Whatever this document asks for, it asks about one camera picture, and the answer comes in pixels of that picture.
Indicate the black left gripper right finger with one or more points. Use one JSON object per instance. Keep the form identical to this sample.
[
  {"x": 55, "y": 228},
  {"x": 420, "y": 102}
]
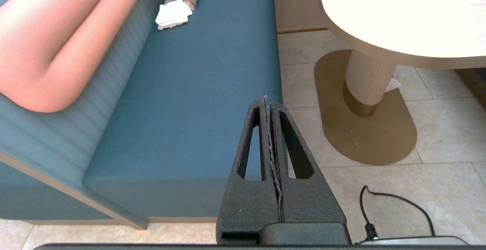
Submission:
[{"x": 311, "y": 204}]

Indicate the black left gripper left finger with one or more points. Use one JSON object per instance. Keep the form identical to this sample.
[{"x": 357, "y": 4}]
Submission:
[{"x": 246, "y": 208}]

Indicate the teal bench with wooden base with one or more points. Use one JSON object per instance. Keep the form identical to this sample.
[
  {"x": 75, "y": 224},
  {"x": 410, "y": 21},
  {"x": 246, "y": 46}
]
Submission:
[
  {"x": 474, "y": 87},
  {"x": 190, "y": 109}
]

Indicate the white tissue scrap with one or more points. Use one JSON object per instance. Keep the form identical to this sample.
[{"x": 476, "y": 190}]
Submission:
[{"x": 393, "y": 85}]

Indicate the white napkin stack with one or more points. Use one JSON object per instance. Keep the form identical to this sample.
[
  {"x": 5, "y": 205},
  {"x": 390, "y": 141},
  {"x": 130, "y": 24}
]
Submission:
[{"x": 172, "y": 14}]

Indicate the pink bolster cushion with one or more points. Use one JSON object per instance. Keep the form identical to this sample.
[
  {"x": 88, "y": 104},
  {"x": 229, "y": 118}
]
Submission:
[{"x": 57, "y": 45}]

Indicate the gold table pedestal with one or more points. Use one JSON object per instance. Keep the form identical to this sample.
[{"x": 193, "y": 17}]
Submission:
[{"x": 364, "y": 128}]

